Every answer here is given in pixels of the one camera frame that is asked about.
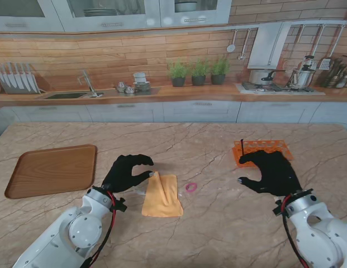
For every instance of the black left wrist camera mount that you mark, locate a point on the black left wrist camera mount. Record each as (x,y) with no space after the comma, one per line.
(120,205)

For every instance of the orange test tube rack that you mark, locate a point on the orange test tube rack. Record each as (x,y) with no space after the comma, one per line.
(273,145)

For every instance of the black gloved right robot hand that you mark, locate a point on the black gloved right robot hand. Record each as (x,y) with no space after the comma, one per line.
(279,176)

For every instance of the yellow microfibre cloth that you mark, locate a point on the yellow microfibre cloth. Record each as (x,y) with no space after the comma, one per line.
(165,201)

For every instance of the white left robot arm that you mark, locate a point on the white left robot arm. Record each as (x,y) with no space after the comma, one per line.
(70,234)

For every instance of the clear tape scrap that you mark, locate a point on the clear tape scrap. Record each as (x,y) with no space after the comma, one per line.
(140,192)

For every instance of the pink rubber band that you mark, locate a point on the pink rubber band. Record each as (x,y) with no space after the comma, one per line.
(187,187)

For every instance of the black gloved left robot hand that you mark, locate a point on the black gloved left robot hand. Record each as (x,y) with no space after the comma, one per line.
(120,176)

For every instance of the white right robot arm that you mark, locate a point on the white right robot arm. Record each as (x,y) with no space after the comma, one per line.
(321,231)

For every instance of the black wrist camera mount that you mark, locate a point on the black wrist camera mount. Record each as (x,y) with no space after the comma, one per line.
(278,208)
(120,205)

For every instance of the brown wooden tray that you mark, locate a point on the brown wooden tray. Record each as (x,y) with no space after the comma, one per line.
(53,170)

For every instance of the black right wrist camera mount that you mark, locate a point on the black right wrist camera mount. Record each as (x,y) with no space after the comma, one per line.
(278,208)

